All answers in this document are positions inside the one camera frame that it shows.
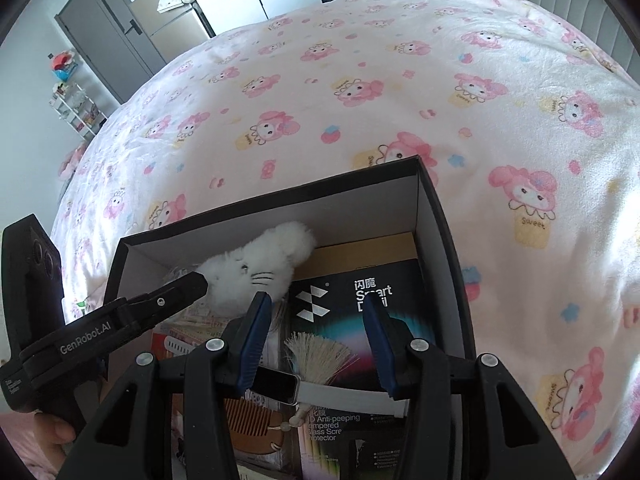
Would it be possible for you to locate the black cardboard storage box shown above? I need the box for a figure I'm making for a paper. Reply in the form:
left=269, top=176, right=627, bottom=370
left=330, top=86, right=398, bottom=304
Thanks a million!
left=105, top=156, right=476, bottom=390

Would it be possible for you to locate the grey door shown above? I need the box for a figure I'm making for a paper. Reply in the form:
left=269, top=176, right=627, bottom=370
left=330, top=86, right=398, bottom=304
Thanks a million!
left=55, top=0, right=165, bottom=104

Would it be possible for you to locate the red lucky booklet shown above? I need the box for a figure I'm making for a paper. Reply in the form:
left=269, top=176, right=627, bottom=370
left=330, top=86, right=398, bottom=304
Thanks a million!
left=151, top=332, right=193, bottom=465

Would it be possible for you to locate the white wire shelf rack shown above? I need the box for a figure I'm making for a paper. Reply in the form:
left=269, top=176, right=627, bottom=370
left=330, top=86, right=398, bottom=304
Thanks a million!
left=49, top=50, right=107, bottom=142

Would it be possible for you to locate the brown wooden comb with tassel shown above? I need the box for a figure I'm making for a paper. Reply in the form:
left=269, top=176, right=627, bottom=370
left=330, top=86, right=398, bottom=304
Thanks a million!
left=224, top=332, right=357, bottom=455

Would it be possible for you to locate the white plush cat toy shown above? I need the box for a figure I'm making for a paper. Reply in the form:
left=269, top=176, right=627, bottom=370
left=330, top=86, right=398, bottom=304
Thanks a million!
left=196, top=221, right=317, bottom=320

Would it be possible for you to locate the orange babi sticker card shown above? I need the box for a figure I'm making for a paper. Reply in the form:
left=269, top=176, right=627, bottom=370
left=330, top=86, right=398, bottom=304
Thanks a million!
left=165, top=307, right=230, bottom=339

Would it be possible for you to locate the pink cartoon print bedsheet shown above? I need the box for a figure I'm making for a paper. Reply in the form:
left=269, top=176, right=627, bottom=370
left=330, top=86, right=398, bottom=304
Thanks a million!
left=52, top=0, right=639, bottom=477

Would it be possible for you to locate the left hand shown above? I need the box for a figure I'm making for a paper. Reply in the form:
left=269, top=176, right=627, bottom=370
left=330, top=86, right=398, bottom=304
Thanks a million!
left=34, top=413, right=76, bottom=455

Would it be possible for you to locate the black screen protector box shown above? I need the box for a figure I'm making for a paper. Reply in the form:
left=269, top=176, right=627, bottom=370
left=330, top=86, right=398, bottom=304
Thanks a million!
left=283, top=258, right=438, bottom=479

